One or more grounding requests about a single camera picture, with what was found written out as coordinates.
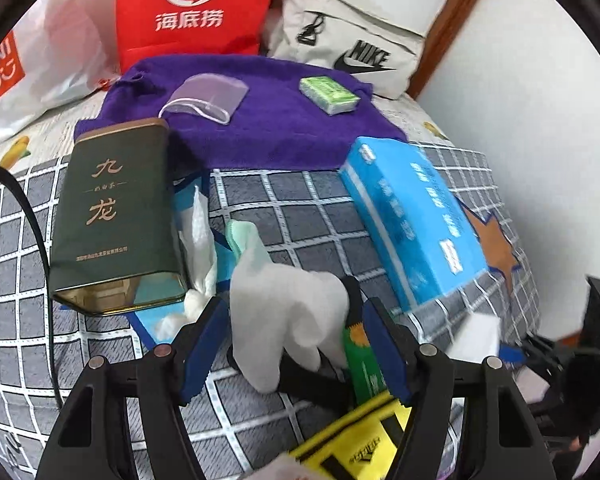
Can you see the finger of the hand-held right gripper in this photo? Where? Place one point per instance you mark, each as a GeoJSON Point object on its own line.
{"type": "Point", "coordinates": [555, 417]}
{"type": "Point", "coordinates": [545, 355]}

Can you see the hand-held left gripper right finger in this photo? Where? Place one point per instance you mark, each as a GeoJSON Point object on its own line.
{"type": "Point", "coordinates": [385, 350]}

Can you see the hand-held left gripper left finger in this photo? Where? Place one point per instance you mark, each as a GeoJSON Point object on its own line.
{"type": "Point", "coordinates": [207, 345]}

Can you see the white sponge block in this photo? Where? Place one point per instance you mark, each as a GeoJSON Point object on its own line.
{"type": "Point", "coordinates": [475, 335]}

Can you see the green snack packet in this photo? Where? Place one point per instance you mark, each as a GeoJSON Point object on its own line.
{"type": "Point", "coordinates": [362, 360]}

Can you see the white cotton ball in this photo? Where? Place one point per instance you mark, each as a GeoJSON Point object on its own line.
{"type": "Point", "coordinates": [167, 322]}
{"type": "Point", "coordinates": [195, 302]}

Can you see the yellow and black pouch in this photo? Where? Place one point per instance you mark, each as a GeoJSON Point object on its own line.
{"type": "Point", "coordinates": [350, 440]}

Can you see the crumpled white tissue paper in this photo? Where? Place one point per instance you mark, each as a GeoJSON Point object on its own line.
{"type": "Point", "coordinates": [200, 245]}

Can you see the mint green cloth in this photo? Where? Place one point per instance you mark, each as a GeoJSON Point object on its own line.
{"type": "Point", "coordinates": [240, 240]}

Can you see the blue tissue pack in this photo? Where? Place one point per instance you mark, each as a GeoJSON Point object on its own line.
{"type": "Point", "coordinates": [410, 220]}

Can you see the grey grid star bedsheet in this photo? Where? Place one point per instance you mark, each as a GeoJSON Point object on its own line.
{"type": "Point", "coordinates": [305, 210]}

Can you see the dark green tea tin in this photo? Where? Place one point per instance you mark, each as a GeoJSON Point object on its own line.
{"type": "Point", "coordinates": [110, 210]}

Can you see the purple towel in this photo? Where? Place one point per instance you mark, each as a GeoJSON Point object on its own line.
{"type": "Point", "coordinates": [280, 130]}

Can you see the clear plastic case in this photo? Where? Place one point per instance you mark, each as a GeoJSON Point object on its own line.
{"type": "Point", "coordinates": [215, 95]}

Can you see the small green tissue packet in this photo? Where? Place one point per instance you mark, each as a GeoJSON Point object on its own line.
{"type": "Point", "coordinates": [330, 94]}

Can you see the beige waist bag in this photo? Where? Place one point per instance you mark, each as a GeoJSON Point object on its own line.
{"type": "Point", "coordinates": [330, 45]}

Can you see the white plastic shopping bag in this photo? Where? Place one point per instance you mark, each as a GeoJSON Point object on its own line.
{"type": "Point", "coordinates": [55, 60]}

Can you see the wooden headboard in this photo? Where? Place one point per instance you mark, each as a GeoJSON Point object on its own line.
{"type": "Point", "coordinates": [455, 30]}

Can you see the red paper bag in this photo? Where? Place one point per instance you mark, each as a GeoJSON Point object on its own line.
{"type": "Point", "coordinates": [190, 10]}

